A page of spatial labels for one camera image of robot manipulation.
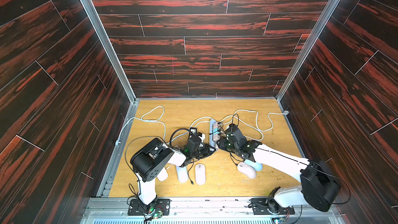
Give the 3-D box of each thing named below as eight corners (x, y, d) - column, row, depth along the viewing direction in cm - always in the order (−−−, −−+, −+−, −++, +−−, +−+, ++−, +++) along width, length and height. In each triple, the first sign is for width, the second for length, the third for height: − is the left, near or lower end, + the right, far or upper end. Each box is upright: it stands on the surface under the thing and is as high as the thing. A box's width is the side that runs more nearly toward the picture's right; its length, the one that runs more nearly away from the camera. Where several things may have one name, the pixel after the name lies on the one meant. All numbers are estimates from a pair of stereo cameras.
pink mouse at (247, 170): (235, 167, 88) (236, 165, 86) (239, 161, 91) (240, 159, 89) (253, 180, 84) (254, 179, 82) (257, 173, 86) (258, 172, 84)
